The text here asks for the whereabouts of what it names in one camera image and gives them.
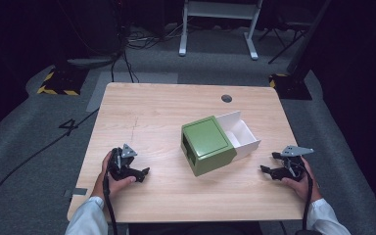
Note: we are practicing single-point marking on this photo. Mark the white metal desk frame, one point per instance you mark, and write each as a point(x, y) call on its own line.
point(220, 9)

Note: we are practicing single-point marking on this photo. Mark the green drawer cabinet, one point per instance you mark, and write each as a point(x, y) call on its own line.
point(209, 143)

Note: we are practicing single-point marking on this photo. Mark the person's right hand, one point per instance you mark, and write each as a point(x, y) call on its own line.
point(303, 187)

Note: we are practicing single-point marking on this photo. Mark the dark round table grommet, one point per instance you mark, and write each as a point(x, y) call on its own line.
point(226, 98)

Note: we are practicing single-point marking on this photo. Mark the white drawer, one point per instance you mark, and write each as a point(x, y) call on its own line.
point(241, 135)

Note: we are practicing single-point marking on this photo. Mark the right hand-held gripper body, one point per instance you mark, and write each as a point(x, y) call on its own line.
point(294, 164)

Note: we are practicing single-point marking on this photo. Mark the grey tape strip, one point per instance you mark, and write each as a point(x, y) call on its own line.
point(80, 191)

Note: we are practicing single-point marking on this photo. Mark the person's left hand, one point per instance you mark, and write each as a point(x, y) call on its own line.
point(111, 186)

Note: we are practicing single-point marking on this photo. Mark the dark slanted pole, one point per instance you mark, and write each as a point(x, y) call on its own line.
point(310, 36)

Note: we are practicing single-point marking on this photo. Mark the black folding stand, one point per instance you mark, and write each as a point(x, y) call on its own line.
point(284, 36)

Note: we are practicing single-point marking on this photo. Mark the yellow black striped base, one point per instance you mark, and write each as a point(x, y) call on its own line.
point(62, 83)
point(290, 86)

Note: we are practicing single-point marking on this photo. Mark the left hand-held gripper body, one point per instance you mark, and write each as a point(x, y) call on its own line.
point(119, 164)

